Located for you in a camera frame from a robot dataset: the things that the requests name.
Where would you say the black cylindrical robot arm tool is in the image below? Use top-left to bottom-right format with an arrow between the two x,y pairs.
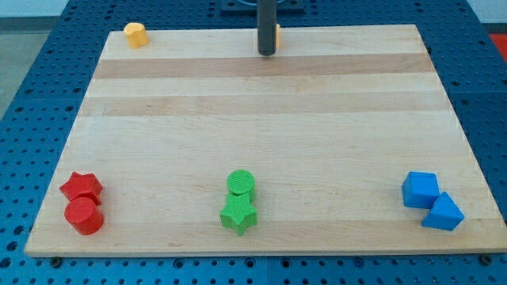
257,0 -> 276,56

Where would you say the wooden board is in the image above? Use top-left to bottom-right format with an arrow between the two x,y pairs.
25,25 -> 506,257

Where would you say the green cylinder block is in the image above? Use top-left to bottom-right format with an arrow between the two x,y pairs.
226,169 -> 255,202

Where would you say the green star block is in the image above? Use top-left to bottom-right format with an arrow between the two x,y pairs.
219,194 -> 257,237

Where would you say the blue triangle block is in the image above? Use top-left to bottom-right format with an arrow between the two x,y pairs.
421,192 -> 465,231

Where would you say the blue cube block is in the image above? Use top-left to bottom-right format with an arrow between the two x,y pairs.
401,171 -> 440,209

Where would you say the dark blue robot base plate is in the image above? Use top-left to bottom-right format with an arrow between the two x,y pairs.
217,0 -> 306,14

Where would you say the yellow block behind arm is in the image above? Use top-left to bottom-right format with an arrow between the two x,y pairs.
275,24 -> 281,50

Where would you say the red star block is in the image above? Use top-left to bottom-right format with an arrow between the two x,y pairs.
59,172 -> 103,205

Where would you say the yellow heart block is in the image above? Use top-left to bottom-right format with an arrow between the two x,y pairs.
124,22 -> 149,49

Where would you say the red cylinder block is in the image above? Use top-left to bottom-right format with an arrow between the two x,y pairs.
64,197 -> 104,235

